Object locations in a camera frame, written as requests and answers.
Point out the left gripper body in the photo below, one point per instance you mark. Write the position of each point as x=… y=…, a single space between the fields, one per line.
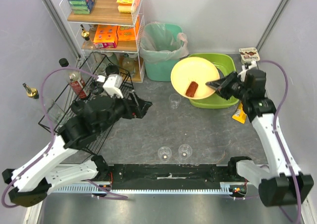
x=133 y=106

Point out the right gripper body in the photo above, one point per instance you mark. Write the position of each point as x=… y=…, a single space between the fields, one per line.
x=228 y=85

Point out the yellow plate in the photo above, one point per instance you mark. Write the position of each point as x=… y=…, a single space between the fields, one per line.
x=194 y=69

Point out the spice jar with black grinder lid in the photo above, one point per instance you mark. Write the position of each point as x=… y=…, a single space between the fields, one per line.
x=96 y=87

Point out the sauce bottle with black cap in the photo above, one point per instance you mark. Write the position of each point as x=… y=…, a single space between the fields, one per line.
x=74 y=80

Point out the glass bottle with gold pourer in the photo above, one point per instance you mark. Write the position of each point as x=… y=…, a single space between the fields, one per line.
x=55 y=112
x=85 y=34

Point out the blue ceramic plate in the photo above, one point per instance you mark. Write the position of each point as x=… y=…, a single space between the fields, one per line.
x=220 y=71

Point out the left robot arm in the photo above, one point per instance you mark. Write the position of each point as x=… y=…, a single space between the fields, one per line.
x=33 y=182

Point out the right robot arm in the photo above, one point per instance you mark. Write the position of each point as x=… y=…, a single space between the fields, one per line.
x=283 y=183

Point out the green plastic tub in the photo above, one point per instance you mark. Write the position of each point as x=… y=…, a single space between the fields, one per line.
x=214 y=101

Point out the yellow snack packet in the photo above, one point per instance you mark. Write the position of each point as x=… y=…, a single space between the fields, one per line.
x=239 y=114

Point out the pudding cup with foil lid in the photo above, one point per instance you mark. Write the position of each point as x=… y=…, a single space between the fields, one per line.
x=249 y=55

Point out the brown meat piece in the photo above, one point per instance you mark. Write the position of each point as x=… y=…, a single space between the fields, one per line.
x=191 y=90

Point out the clear bottle on bottom shelf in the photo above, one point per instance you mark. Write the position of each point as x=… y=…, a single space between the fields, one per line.
x=129 y=63

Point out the clear plastic bin liner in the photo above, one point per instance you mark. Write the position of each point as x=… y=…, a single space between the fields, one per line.
x=162 y=41

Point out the teal trash bin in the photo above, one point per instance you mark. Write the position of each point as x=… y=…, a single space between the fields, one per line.
x=160 y=71

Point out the orange pink box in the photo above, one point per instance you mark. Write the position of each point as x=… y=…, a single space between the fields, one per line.
x=106 y=36

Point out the yellow sponge pack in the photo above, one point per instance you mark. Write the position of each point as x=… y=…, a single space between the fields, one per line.
x=127 y=6

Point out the blue green sponge pack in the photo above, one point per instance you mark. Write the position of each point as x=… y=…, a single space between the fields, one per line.
x=81 y=6

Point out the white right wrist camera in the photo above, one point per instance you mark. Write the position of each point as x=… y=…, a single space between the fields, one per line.
x=247 y=66

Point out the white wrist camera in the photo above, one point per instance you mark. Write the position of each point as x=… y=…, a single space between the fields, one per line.
x=111 y=85
x=247 y=66

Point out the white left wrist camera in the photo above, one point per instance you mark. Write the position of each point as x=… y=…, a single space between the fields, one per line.
x=111 y=85

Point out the black wire dish rack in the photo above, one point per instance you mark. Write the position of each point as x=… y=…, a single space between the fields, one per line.
x=91 y=64

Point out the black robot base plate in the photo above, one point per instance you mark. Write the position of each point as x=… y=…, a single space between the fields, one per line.
x=167 y=176

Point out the white wire shelf rack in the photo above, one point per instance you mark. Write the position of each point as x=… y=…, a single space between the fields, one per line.
x=105 y=12

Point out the white toothed cable rail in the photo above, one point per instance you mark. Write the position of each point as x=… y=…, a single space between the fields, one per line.
x=87 y=188

